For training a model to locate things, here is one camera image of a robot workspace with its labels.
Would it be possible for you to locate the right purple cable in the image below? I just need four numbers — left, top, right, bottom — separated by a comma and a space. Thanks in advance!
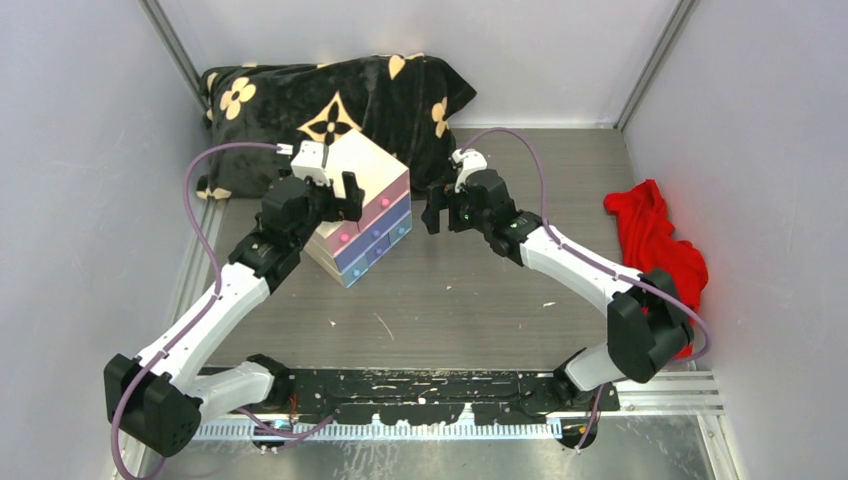
453, 127, 712, 452

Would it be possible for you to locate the red cloth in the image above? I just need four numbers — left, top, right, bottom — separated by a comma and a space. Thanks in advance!
603, 178, 709, 362

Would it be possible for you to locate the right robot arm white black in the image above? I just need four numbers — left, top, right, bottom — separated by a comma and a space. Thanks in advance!
422, 169, 694, 411

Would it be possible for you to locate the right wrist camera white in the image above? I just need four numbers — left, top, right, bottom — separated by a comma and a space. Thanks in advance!
450, 148, 488, 193

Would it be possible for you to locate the aluminium slotted rail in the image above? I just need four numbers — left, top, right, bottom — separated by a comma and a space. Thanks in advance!
193, 419, 562, 441

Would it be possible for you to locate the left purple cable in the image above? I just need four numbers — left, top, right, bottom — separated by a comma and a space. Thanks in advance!
109, 141, 333, 480

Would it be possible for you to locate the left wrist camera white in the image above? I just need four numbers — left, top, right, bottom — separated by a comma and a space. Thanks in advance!
290, 140, 331, 187

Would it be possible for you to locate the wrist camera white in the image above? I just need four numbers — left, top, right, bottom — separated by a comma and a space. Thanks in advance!
450, 148, 488, 193
290, 140, 331, 187

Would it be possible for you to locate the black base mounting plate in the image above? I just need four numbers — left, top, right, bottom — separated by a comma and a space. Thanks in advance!
198, 368, 621, 427

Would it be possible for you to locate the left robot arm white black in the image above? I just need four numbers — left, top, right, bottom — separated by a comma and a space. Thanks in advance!
104, 171, 365, 458

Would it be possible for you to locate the black floral plush blanket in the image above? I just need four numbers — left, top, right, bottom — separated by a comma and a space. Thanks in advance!
196, 53, 477, 200

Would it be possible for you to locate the pastel mini drawer organizer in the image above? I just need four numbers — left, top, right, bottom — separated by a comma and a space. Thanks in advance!
305, 131, 411, 288

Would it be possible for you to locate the purple cable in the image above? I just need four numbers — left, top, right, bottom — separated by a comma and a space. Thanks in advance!
453, 127, 712, 452
109, 141, 333, 480

